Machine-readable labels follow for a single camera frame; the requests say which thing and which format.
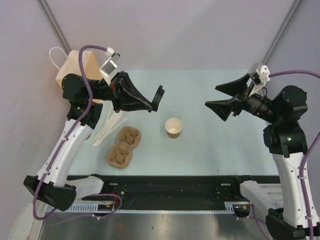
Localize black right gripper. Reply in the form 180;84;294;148
205;71;281;123

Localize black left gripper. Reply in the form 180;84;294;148
87;70;153;113

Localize black plastic cup lid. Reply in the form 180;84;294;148
151;85;165;112

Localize brown paper coffee cup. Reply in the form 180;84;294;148
164;118;183;139

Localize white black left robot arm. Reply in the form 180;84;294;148
23;71;164;211

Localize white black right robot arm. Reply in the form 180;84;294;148
205;75;320;240

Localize brown pulp cup carrier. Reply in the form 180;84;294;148
106;126;141;170

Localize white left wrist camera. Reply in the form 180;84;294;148
99;47;122;85

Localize right aluminium frame post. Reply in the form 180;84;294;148
262;0;303;65

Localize aluminium frame post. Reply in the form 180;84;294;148
262;0;303;65
36;0;71;54

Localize brown paper bag white handles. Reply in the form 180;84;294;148
48;46;105;103

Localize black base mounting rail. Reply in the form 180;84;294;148
83;175;247;210

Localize white slotted cable duct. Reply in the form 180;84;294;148
55;201;251;216

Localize left aluminium frame post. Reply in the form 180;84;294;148
36;0;71;54

